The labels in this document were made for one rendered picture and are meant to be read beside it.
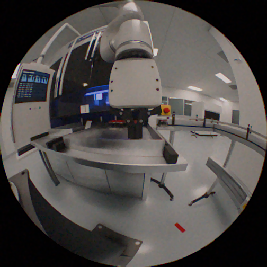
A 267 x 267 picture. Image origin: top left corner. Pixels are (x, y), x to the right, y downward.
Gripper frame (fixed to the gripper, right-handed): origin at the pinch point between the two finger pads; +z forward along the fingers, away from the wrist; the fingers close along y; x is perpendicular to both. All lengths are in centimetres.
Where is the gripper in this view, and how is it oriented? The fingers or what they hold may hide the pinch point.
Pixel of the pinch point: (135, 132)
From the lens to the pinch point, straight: 16.4
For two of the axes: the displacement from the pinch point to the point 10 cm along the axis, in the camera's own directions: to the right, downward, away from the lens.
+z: 0.1, 9.7, 2.5
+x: -0.8, 2.5, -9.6
